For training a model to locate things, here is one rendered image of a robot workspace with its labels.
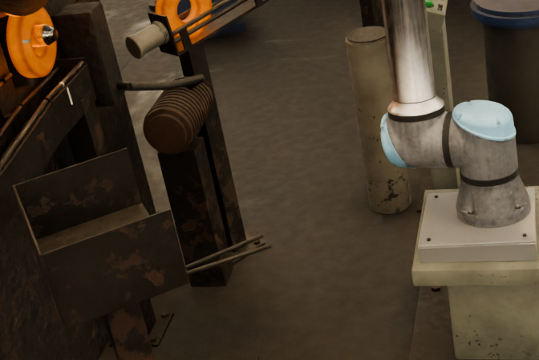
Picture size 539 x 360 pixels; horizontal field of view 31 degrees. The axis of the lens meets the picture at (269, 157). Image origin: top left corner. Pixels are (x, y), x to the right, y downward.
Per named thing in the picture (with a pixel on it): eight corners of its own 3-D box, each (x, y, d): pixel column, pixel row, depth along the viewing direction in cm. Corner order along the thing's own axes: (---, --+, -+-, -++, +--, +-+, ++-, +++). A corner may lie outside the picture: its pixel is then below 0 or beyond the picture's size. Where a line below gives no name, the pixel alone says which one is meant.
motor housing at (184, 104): (182, 293, 254) (134, 111, 230) (204, 247, 273) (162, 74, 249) (228, 293, 251) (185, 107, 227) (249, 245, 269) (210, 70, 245)
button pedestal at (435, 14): (415, 217, 267) (390, 6, 240) (423, 174, 288) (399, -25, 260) (475, 215, 263) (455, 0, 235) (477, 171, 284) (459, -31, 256)
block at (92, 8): (74, 110, 230) (46, 15, 220) (87, 96, 237) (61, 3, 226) (116, 107, 228) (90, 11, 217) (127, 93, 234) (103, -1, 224)
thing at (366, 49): (366, 215, 273) (341, 44, 249) (371, 193, 283) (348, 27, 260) (409, 213, 270) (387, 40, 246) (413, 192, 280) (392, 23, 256)
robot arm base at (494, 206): (526, 190, 207) (522, 147, 203) (535, 224, 193) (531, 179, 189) (455, 197, 210) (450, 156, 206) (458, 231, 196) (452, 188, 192)
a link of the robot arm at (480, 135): (512, 181, 190) (506, 118, 185) (445, 180, 196) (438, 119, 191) (524, 155, 200) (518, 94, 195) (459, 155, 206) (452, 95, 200)
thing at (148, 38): (130, 57, 235) (122, 34, 231) (158, 40, 239) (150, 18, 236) (143, 61, 230) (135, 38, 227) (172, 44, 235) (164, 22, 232)
